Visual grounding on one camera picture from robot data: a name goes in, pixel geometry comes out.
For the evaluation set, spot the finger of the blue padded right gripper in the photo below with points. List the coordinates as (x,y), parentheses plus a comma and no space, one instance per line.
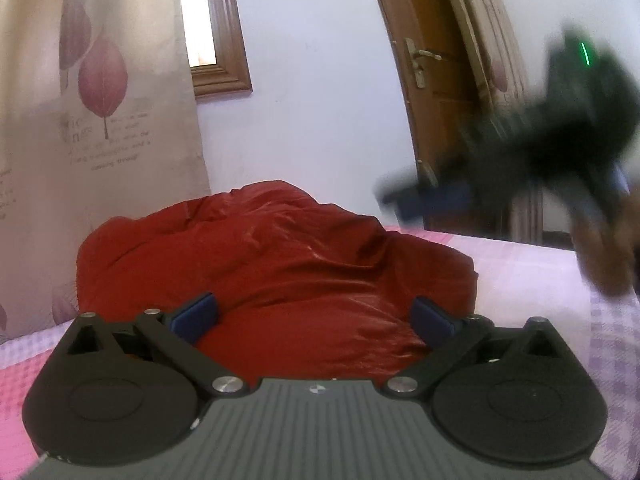
(410,197)

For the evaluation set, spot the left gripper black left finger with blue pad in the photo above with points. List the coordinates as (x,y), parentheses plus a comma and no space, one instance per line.
(114,393)

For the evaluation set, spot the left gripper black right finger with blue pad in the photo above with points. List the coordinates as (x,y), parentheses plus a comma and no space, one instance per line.
(502,394)

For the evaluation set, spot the red puffer jacket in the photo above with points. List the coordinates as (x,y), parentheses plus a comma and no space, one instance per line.
(304,290)

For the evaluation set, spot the person's right hand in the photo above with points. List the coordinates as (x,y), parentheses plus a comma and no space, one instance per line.
(608,256)

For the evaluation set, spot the pink white checked bedsheet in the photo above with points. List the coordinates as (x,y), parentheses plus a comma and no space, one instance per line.
(515,281)

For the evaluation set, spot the brown wooden door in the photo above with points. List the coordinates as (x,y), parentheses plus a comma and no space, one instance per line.
(481,67)

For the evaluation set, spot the beige leaf print curtain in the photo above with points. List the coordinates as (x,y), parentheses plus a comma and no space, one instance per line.
(98,120)

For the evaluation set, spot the brass door handle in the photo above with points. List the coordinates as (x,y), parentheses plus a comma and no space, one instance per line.
(416,56)

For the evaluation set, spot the brown wooden window frame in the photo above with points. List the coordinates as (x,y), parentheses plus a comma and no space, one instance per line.
(230,75)

